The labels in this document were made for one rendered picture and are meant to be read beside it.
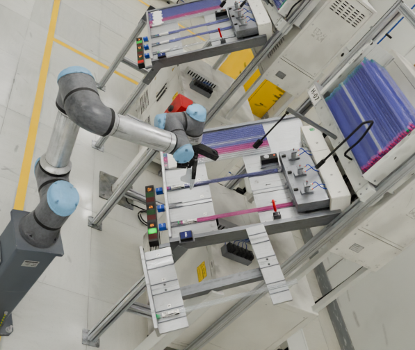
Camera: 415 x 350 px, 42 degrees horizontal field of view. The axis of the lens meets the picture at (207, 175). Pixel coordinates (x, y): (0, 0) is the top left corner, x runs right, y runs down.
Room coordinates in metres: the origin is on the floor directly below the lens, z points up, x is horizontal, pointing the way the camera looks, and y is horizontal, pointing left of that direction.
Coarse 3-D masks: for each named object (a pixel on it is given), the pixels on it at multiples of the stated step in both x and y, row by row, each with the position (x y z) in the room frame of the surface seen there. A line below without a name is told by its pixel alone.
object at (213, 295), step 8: (208, 280) 1.63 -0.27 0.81; (200, 296) 1.60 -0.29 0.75; (208, 296) 1.59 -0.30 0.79; (216, 296) 1.61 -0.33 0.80; (184, 304) 1.62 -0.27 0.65; (192, 304) 1.60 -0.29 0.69; (192, 312) 1.59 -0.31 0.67; (200, 312) 1.61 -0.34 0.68; (192, 320) 1.61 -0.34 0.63; (184, 328) 1.62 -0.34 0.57; (152, 336) 1.62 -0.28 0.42; (160, 336) 1.60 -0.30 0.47; (168, 336) 1.60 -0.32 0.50; (176, 336) 1.62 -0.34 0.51; (144, 344) 1.62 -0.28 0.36; (152, 344) 1.59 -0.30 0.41; (160, 344) 1.60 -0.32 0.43; (168, 344) 1.62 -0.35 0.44
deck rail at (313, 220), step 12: (300, 216) 1.99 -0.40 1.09; (312, 216) 2.00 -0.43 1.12; (324, 216) 2.02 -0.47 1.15; (336, 216) 2.04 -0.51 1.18; (228, 228) 1.87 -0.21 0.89; (240, 228) 1.88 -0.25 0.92; (276, 228) 1.95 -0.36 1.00; (288, 228) 1.97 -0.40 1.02; (300, 228) 2.00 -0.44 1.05; (204, 240) 1.83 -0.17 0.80; (216, 240) 1.85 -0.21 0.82; (228, 240) 1.88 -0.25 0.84
